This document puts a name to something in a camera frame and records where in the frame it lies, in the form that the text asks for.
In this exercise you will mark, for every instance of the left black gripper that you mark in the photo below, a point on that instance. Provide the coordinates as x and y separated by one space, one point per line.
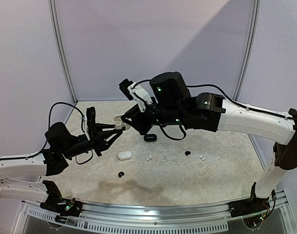
104 145

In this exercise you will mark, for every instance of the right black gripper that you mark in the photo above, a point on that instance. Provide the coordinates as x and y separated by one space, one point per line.
140 120

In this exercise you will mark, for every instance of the white charging case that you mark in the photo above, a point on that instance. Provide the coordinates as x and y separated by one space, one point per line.
119 124
124 155

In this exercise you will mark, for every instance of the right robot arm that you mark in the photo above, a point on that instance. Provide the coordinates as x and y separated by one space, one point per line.
172 104

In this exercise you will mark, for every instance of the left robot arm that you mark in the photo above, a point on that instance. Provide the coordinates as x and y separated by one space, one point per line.
52 161

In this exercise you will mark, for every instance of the black charging case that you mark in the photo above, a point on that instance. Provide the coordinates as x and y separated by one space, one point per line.
150 138

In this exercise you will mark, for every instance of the white closed charging case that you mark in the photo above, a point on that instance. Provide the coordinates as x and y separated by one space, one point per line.
124 155

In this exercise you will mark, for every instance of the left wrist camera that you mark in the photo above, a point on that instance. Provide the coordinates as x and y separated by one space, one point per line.
89 120

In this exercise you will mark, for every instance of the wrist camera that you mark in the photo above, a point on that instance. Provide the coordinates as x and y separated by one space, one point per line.
89 120
134 91

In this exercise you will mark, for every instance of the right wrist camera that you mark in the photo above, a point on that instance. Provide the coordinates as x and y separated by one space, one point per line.
134 91

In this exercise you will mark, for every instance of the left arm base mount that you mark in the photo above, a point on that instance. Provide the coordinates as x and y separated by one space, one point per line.
65 207

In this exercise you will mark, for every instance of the aluminium front rail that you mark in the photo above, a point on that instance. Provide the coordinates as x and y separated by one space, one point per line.
102 218

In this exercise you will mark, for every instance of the left aluminium frame post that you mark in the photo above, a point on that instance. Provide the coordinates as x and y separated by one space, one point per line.
61 50

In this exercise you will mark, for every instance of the aluminium frame post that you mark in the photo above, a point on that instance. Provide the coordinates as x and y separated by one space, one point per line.
61 50
248 47

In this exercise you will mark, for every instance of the right aluminium frame post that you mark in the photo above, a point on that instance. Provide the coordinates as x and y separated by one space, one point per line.
248 47

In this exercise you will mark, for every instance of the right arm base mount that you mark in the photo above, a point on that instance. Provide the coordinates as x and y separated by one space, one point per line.
248 206

